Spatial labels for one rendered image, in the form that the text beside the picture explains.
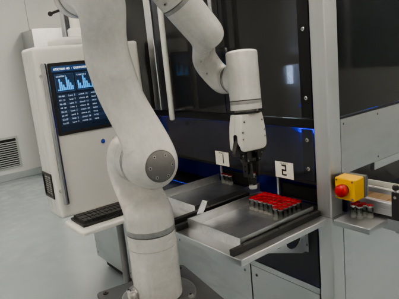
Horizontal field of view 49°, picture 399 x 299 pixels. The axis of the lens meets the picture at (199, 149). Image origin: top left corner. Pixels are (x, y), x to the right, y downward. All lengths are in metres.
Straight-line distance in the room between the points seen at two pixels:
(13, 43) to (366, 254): 5.71
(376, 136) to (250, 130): 0.65
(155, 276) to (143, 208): 0.17
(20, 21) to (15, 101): 1.10
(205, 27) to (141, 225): 0.49
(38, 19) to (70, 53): 4.82
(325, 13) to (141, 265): 0.90
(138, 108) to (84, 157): 1.09
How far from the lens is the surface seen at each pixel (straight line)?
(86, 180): 2.06
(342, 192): 1.43
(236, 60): 1.14
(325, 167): 1.48
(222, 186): 1.92
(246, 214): 1.59
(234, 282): 2.04
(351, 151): 1.56
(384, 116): 1.72
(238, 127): 1.14
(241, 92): 1.13
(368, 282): 1.83
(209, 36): 1.08
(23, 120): 6.67
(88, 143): 2.04
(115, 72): 0.96
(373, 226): 1.48
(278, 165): 1.61
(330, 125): 1.45
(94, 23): 0.92
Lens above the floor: 1.45
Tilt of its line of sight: 12 degrees down
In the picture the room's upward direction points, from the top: 6 degrees counter-clockwise
